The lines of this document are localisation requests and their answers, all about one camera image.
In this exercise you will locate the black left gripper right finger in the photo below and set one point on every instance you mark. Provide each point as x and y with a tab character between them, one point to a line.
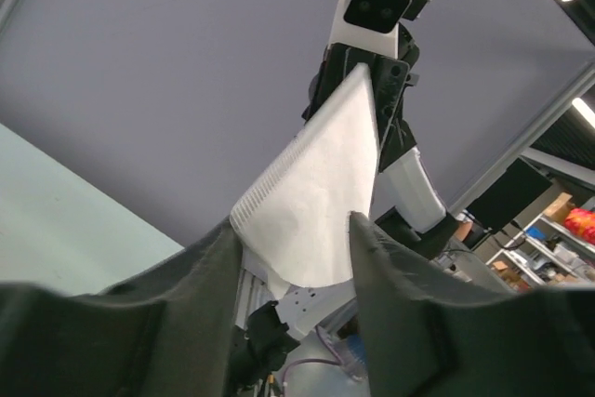
426	333

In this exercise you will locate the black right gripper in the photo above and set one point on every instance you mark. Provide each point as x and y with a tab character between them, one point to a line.
390	76

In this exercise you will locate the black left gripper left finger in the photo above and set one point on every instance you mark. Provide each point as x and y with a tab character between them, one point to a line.
163	332

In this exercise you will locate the white paper coffee filter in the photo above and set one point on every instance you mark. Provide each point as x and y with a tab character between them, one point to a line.
294	217

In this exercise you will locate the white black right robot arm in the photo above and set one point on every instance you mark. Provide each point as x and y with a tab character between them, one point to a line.
418	217

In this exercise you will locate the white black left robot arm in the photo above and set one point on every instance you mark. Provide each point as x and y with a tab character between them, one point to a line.
279	318

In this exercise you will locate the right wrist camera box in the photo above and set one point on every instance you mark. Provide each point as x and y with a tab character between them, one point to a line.
374	25

